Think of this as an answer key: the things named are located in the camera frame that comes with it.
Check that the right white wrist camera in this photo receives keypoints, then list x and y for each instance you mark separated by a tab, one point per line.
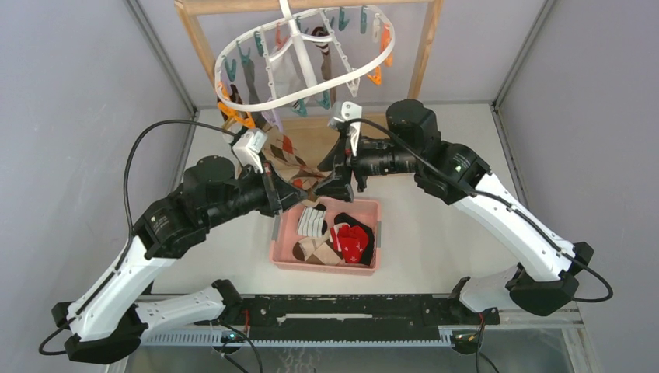
346	118

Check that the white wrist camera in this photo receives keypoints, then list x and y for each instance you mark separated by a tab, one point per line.
248	146
346	118

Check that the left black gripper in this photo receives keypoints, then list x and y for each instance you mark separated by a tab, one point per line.
278	193

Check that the red christmas sock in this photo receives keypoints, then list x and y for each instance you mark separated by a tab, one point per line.
349	242

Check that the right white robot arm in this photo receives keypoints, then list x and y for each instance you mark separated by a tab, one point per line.
544	278

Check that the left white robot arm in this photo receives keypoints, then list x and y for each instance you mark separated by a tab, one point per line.
108	322

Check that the brown argyle sock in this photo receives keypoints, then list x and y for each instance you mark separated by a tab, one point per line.
279	149

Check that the white grey sock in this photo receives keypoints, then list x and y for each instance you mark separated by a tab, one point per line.
286	77

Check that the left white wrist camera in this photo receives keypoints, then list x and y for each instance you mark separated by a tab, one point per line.
248	146

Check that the white slotted cable duct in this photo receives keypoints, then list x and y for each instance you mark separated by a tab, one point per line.
219	337

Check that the beige brown patch sock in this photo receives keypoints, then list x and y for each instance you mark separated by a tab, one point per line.
318	251

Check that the black white striped sock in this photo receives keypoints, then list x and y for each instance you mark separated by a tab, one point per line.
312	222

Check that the white round clip hanger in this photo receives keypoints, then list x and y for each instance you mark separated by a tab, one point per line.
293	33

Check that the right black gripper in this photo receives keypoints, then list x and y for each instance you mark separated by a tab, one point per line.
341	160

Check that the taupe striped cuff sock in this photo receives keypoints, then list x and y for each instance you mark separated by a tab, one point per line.
326	66

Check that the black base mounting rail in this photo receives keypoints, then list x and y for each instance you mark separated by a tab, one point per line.
353	315

